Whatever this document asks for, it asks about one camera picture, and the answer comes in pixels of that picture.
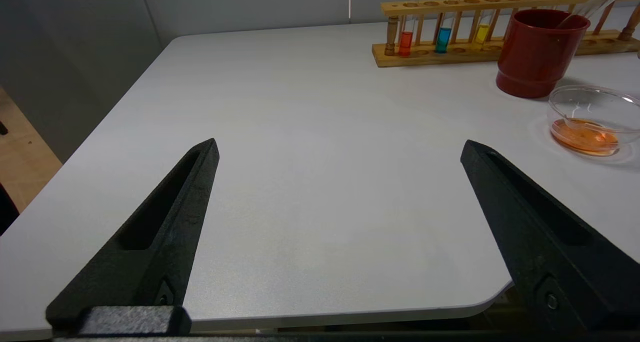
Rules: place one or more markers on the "wooden test tube rack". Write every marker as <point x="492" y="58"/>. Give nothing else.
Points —
<point x="435" y="57"/>

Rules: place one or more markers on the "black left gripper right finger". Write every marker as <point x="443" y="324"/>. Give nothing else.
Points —
<point x="550" y="252"/>

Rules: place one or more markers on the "test tube with yellow liquid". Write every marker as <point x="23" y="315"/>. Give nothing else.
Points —
<point x="597" y="3"/>
<point x="482" y="33"/>

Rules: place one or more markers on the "small black floor object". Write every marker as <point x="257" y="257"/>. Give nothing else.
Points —
<point x="3" y="128"/>

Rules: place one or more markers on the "test tube with blue liquid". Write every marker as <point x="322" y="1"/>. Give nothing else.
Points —
<point x="443" y="39"/>

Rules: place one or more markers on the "red plastic cup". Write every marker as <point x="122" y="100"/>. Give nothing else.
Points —
<point x="537" y="52"/>

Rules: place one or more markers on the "large dark object beside table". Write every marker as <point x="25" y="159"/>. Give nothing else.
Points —
<point x="7" y="209"/>

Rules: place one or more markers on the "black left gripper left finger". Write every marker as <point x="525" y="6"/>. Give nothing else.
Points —
<point x="165" y="242"/>

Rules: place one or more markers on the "clear glass bowl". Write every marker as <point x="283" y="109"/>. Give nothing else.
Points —
<point x="585" y="137"/>

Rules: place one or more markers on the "test tube with orange liquid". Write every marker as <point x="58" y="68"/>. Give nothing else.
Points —
<point x="406" y="42"/>

